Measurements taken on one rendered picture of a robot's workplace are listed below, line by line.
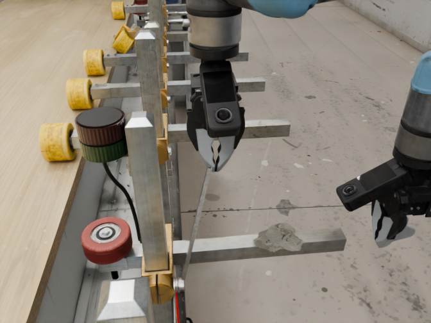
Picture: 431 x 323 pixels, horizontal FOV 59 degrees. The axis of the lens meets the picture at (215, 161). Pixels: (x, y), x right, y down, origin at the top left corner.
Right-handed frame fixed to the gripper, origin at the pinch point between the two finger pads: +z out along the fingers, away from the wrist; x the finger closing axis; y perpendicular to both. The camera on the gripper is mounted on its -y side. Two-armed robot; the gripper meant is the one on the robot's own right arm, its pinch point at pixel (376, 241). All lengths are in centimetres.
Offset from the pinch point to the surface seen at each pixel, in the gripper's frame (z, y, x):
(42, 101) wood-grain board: -8, -73, 55
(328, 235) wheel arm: -3.2, -10.2, -0.6
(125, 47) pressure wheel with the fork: -10, -54, 95
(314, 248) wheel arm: -1.6, -12.8, -1.8
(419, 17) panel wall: 53, 242, 377
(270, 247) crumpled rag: -4.1, -21.3, -3.0
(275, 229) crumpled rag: -5.5, -19.9, -0.4
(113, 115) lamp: -31, -43, -4
